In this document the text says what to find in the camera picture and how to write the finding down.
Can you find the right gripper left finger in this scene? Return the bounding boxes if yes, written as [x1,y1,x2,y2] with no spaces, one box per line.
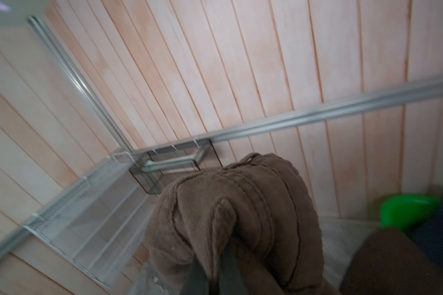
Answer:
[180,256,210,295]

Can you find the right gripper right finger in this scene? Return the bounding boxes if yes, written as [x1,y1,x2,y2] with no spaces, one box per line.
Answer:
[218,246,247,295]

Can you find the brown corduroy trousers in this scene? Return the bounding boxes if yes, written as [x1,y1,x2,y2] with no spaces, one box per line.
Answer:
[145,153,443,295]

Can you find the green plastic basket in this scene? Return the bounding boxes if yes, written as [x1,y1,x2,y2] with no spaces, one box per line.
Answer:
[380,195,441,233]

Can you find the white wire mesh shelf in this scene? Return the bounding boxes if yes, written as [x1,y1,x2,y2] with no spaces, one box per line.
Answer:
[24,152,154,290]

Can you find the left aluminium frame rail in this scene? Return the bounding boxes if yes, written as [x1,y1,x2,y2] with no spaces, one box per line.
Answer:
[0,15,134,262]

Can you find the horizontal aluminium wall rail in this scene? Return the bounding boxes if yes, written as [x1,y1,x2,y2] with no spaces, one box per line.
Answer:
[133,74,443,156]

